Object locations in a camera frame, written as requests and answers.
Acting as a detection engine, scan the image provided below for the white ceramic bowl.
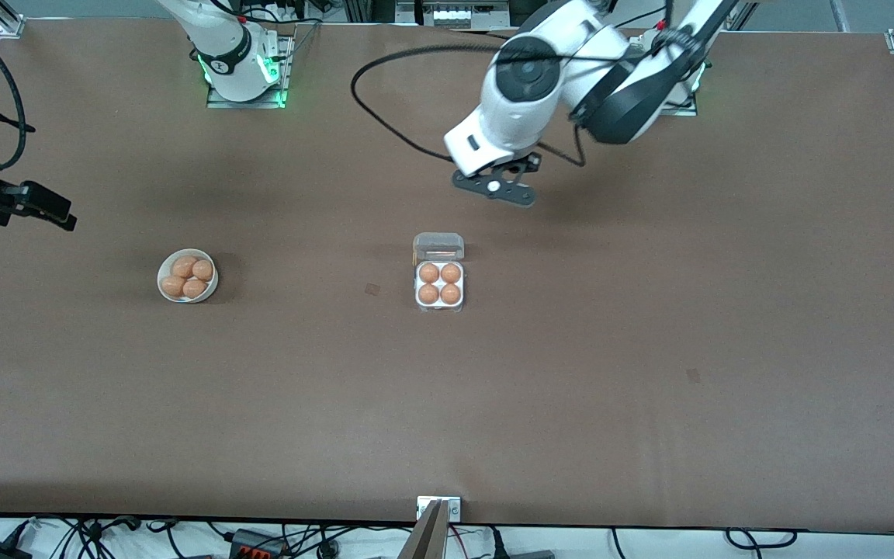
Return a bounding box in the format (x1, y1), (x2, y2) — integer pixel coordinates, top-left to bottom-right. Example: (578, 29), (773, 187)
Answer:
(157, 248), (220, 304)

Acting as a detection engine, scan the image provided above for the white power strip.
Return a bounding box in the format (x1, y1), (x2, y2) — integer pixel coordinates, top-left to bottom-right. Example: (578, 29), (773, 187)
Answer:
(424, 0), (510, 29)

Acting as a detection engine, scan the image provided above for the silver camera mount bracket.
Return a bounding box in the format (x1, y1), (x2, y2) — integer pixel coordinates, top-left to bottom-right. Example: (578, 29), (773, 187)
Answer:
(417, 496), (462, 523)

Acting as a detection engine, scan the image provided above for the grey camera mount beam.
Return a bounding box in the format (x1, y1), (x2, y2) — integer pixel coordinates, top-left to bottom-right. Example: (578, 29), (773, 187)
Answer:
(399, 501), (449, 559)

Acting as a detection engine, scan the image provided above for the black orange connector block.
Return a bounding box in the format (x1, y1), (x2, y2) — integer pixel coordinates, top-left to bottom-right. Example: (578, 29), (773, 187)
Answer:
(230, 529), (290, 559)

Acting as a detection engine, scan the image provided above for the clear plastic egg box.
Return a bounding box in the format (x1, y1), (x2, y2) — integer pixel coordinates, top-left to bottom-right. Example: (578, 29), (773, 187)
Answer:
(413, 232), (466, 314)

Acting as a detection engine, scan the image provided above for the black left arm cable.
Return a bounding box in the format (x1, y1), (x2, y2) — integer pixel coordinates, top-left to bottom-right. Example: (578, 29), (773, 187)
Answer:
(351, 0), (673, 168)

